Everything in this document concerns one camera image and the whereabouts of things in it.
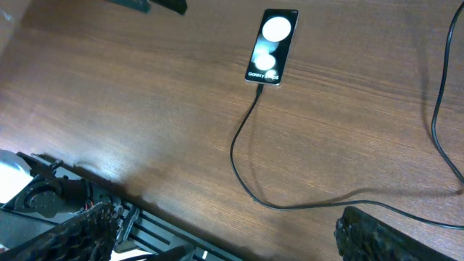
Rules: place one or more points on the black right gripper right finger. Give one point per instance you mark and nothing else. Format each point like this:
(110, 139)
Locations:
(361, 237)

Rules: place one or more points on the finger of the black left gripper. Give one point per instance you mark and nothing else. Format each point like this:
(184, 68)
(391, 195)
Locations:
(178, 6)
(138, 5)

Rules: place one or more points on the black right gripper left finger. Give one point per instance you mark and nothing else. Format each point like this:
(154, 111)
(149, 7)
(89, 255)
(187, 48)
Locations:
(90, 235)

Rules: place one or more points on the black smartphone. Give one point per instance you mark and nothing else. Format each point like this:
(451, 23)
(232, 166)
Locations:
(272, 45)

